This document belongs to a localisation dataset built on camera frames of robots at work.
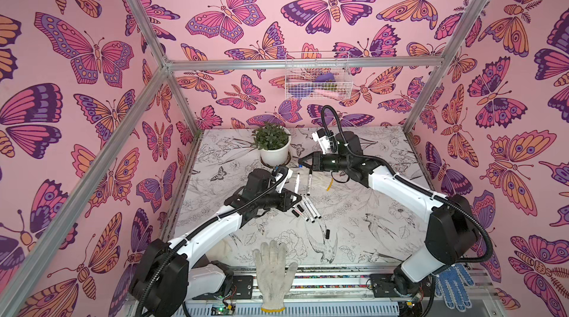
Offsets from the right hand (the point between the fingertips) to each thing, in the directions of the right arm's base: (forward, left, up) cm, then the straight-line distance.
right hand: (301, 159), depth 78 cm
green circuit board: (-42, +26, -26) cm, 56 cm away
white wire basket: (+39, -7, +9) cm, 41 cm away
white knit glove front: (-33, +9, -24) cm, 41 cm away
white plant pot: (+15, +10, -17) cm, 25 cm away
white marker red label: (+7, -5, -23) cm, 24 cm away
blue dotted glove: (-34, -50, -23) cm, 64 cm away
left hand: (-10, 0, -9) cm, 13 cm away
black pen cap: (-18, -11, -24) cm, 32 cm away
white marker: (-7, -6, -24) cm, 25 cm away
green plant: (+15, +13, -5) cm, 21 cm away
